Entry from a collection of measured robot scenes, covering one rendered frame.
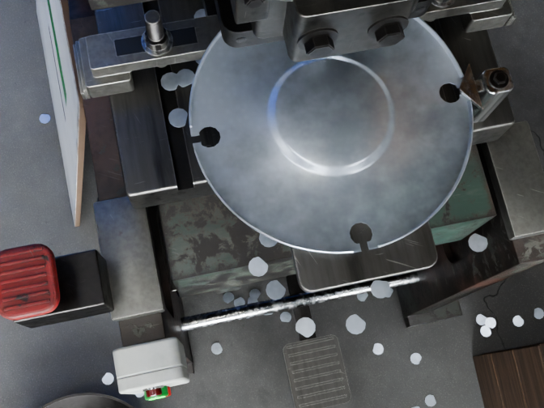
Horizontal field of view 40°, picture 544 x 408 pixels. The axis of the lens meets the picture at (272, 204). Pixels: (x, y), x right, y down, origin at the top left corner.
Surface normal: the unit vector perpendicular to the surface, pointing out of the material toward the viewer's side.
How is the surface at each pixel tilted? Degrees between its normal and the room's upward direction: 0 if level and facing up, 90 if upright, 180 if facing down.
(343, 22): 90
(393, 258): 0
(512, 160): 0
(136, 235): 0
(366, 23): 90
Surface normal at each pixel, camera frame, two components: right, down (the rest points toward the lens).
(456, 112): 0.05, -0.25
